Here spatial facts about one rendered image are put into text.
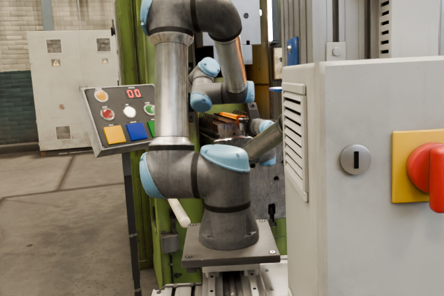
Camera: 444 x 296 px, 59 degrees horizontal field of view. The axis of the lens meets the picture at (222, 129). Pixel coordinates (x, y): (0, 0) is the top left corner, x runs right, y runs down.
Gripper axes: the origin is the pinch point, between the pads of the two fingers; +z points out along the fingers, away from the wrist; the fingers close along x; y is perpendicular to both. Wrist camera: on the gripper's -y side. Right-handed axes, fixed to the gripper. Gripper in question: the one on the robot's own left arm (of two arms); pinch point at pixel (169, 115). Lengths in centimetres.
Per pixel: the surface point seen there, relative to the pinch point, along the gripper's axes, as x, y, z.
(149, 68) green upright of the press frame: -10.8, 37.0, 19.9
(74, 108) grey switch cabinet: -138, 259, 473
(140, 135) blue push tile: 10.0, -3.2, 10.3
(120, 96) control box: 13.6, 15.9, 10.8
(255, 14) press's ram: -52, 43, -22
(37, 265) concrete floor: 23, -22, 175
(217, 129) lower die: -34.7, -1.4, 14.5
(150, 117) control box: 2.5, 5.1, 11.0
